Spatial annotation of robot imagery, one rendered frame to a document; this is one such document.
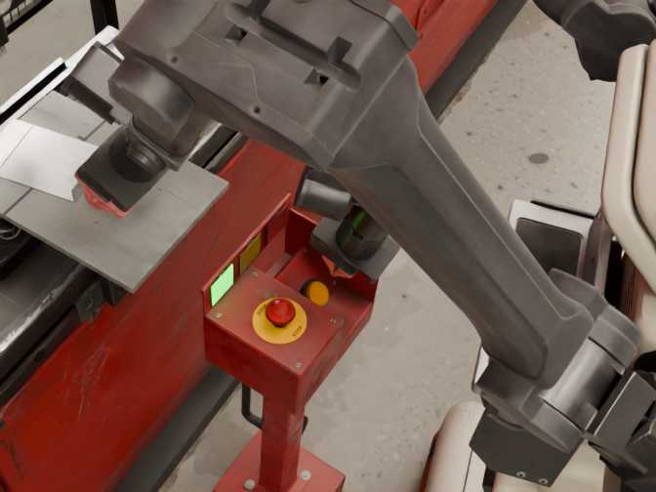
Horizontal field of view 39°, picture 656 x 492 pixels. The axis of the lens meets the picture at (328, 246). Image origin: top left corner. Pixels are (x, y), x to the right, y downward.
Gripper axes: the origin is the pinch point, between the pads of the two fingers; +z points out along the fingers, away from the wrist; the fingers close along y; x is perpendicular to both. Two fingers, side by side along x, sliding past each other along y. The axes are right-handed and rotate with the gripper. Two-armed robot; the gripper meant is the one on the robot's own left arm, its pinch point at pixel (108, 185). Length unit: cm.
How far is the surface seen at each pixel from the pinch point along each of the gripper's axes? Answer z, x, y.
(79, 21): 144, -40, -104
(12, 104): 11.1, -15.0, -4.6
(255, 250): 12.6, 19.8, -14.0
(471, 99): 88, 55, -141
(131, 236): -1.5, 5.6, 3.5
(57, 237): 1.8, -0.1, 8.0
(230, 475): 72, 54, -8
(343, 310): 15.2, 35.9, -18.1
